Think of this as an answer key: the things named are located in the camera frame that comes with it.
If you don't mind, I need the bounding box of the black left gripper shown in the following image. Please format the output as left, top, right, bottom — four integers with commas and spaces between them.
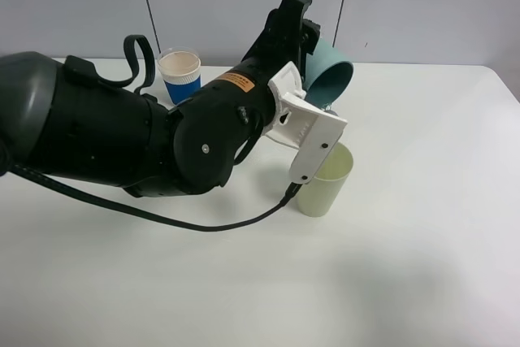
239, 0, 321, 79

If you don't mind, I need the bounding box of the teal plastic cup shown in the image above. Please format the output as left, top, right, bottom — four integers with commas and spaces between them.
302, 37, 354, 110

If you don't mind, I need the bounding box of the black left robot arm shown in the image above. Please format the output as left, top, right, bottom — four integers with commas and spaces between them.
1, 0, 320, 197

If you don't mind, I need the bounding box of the blue sleeved paper cup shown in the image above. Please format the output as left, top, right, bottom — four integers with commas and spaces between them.
157, 47, 202, 105

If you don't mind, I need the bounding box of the pale yellow plastic cup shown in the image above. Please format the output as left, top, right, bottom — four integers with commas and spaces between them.
297, 142, 353, 217

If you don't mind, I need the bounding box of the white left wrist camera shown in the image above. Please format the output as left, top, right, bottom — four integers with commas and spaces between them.
263, 62, 347, 184

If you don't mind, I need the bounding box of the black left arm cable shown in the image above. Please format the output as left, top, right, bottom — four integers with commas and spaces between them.
7, 33, 304, 232

